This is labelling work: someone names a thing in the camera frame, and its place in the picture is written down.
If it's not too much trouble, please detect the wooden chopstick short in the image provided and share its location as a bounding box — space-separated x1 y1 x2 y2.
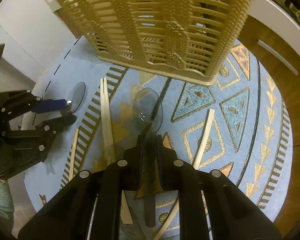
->
69 128 79 181

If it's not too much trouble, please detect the clear grey spoon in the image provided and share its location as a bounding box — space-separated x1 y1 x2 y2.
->
66 82 86 114
133 88 162 228

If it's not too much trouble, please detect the wooden chopstick pair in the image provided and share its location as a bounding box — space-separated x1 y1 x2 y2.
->
100 77 112 165
103 77 133 224

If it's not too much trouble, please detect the single wooden chopstick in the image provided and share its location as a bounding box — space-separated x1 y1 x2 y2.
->
154 109 215 240

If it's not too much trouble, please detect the blue patterned table mat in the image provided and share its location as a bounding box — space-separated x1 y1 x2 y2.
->
25 37 292 239

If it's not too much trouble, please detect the beige plastic utensil basket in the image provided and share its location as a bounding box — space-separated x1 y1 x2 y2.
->
57 0 253 86

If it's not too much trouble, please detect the silver drawer handle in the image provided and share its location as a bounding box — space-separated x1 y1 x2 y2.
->
257 40 299 76

